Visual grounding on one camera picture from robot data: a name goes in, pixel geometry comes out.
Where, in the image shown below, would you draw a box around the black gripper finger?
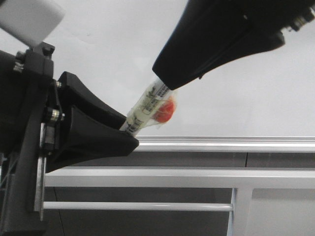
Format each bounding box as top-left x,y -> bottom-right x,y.
152,0 -> 284,90

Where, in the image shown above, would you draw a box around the white whiteboard with aluminium frame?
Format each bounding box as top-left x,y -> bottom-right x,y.
0,0 -> 315,152

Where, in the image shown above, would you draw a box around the white marker with red magnet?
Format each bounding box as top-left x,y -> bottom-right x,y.
120,78 -> 177,137

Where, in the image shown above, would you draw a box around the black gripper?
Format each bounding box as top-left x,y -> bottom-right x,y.
236,0 -> 315,54
0,42 -> 139,236

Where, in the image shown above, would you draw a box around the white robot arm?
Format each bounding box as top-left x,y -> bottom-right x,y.
0,0 -> 139,236

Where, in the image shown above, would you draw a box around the white metal stand frame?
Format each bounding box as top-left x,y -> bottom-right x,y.
43,167 -> 315,236

